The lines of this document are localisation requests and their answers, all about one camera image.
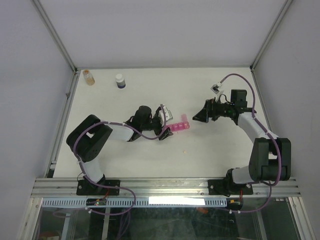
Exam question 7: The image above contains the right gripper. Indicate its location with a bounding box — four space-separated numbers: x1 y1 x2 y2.
192 96 234 123

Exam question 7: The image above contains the pink weekly pill organizer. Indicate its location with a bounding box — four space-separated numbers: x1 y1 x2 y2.
167 114 190 133

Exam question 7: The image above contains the white pill bottle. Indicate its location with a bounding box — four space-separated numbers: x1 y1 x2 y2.
115 73 126 89

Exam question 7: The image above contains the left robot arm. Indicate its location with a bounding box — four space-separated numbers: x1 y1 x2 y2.
66 105 173 197

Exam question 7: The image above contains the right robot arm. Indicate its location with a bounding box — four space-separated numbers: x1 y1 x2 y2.
192 89 292 197

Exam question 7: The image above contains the small amber bottle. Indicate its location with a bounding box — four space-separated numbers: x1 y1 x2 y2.
82 69 95 86

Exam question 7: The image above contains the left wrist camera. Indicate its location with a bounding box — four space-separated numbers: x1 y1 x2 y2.
159 104 173 122

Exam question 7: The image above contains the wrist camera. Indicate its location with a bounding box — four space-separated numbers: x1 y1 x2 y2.
210 82 224 100
159 104 173 122

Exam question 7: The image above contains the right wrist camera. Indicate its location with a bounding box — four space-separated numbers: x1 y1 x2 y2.
210 82 224 100

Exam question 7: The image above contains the aluminium mounting rail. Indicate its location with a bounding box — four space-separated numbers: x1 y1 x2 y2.
31 177 302 198

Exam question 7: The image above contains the slotted cable duct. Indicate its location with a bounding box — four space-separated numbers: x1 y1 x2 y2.
42 196 227 208

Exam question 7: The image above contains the right aluminium frame post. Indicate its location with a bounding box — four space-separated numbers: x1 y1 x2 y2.
249 0 294 72

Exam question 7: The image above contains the aluminium frame post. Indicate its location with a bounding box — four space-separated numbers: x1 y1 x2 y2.
31 0 77 74
249 0 294 72

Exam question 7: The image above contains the left aluminium frame post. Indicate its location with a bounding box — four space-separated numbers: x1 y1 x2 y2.
31 0 77 74

